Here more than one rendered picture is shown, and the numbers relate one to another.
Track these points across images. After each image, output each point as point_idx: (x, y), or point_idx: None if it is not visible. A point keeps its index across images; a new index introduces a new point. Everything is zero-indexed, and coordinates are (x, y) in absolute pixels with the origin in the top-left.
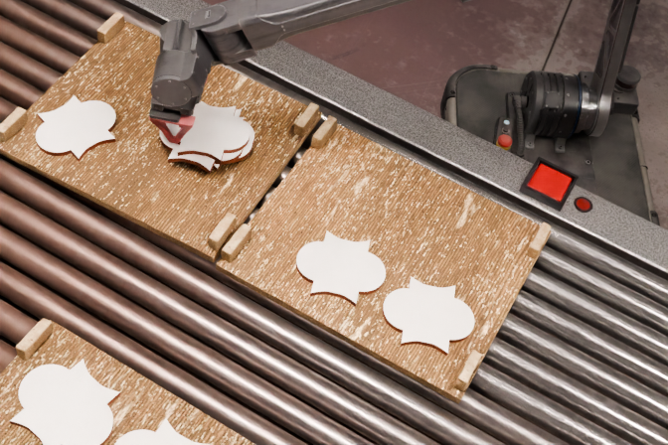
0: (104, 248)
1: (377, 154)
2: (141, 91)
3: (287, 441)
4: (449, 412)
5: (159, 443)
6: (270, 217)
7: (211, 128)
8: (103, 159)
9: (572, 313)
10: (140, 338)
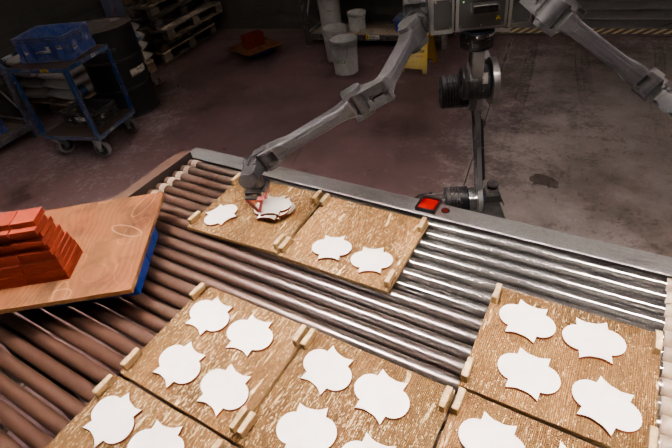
0: None
1: (348, 205)
2: None
3: (308, 319)
4: None
5: (248, 324)
6: (301, 234)
7: (274, 204)
8: (231, 224)
9: (443, 253)
10: (245, 289)
